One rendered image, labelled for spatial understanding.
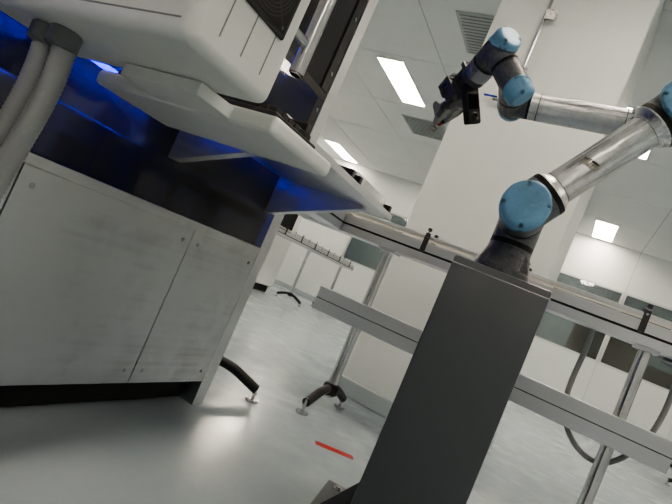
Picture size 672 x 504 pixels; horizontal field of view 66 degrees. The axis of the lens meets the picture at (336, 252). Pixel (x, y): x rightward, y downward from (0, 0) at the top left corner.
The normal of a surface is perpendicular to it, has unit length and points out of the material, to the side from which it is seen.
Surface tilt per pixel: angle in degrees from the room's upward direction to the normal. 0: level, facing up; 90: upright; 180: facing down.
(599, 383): 90
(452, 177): 90
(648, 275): 90
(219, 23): 90
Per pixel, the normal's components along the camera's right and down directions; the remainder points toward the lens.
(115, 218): 0.83, 0.34
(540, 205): -0.39, -0.10
